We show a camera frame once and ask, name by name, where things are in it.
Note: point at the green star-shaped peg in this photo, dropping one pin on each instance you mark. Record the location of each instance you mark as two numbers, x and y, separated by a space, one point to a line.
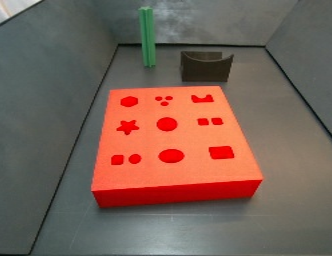
147 36

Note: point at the red shape-sorting board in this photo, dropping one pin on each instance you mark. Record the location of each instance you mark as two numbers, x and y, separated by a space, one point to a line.
171 147

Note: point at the black curved holder bracket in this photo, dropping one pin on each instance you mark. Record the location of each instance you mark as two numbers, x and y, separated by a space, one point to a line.
205 66

